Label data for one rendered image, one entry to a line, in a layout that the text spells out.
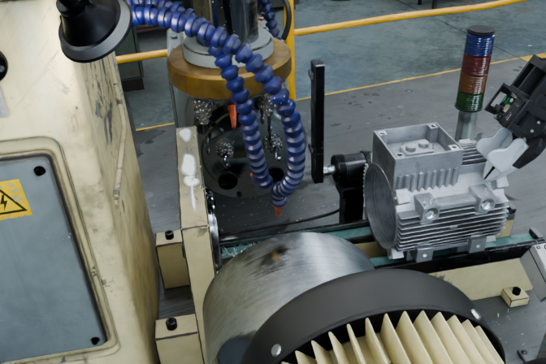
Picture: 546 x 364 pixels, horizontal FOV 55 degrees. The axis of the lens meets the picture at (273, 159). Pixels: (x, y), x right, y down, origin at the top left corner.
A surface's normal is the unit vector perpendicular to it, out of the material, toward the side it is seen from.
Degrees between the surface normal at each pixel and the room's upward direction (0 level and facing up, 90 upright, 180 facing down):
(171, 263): 90
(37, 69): 90
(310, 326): 29
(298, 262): 2
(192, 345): 90
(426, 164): 90
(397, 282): 10
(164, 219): 0
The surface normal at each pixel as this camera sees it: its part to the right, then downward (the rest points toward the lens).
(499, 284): 0.18, 0.51
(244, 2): 0.69, 0.36
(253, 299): -0.50, -0.69
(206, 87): -0.24, 0.52
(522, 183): -0.04, -0.85
